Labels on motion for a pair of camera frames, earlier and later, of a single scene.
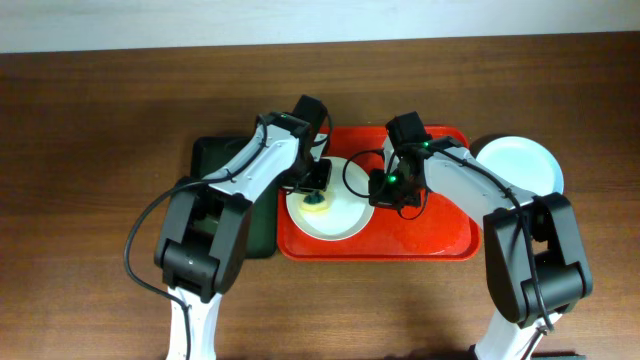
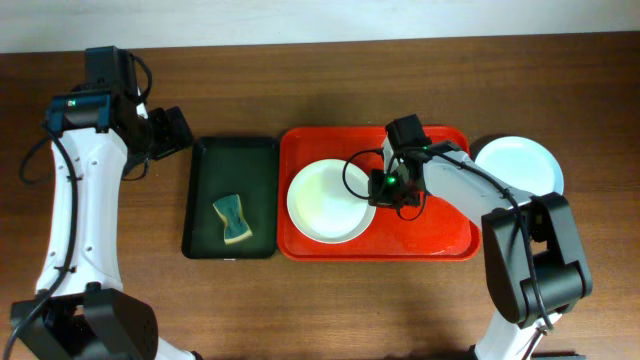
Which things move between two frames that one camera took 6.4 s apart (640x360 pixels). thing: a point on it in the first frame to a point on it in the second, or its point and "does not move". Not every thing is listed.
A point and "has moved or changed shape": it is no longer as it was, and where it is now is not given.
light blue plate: x=524 y=163 does not move
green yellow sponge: x=314 y=204 has moved or changed shape
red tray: x=436 y=231 does not move
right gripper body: x=392 y=189 does not move
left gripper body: x=315 y=176 to x=144 y=145
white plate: x=352 y=212 does not move
